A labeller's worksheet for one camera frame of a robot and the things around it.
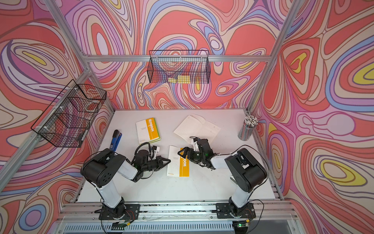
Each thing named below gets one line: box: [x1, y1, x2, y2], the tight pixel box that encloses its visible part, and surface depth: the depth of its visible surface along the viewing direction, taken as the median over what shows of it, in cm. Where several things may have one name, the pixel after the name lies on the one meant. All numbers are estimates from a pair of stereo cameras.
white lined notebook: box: [173, 114, 222, 144], surface depth 109 cm
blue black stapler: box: [109, 129, 123, 152], surface depth 101 cm
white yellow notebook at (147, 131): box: [135, 117, 161, 145], surface depth 104 cm
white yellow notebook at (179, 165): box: [166, 145, 190, 177], surface depth 91 cm
